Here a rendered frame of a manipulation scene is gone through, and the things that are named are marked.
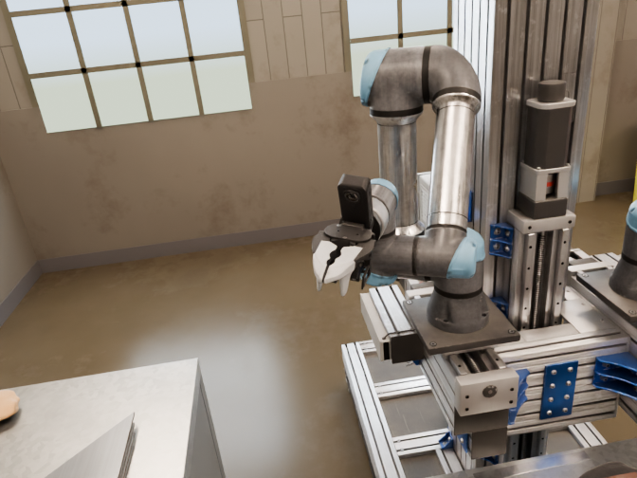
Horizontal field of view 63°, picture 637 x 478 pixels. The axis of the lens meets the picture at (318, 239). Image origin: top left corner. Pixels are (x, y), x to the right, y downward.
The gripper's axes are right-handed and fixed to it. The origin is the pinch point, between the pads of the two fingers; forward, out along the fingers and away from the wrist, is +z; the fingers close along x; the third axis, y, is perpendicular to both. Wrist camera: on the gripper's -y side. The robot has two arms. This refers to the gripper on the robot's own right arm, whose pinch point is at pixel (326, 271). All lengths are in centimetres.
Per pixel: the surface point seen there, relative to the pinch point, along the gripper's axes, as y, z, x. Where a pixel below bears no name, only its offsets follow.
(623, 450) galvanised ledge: 70, -56, -65
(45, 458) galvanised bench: 48, 8, 51
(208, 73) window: 31, -290, 181
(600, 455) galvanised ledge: 70, -53, -59
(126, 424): 44, -2, 39
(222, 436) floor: 157, -95, 74
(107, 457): 44, 6, 38
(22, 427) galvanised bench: 50, 2, 63
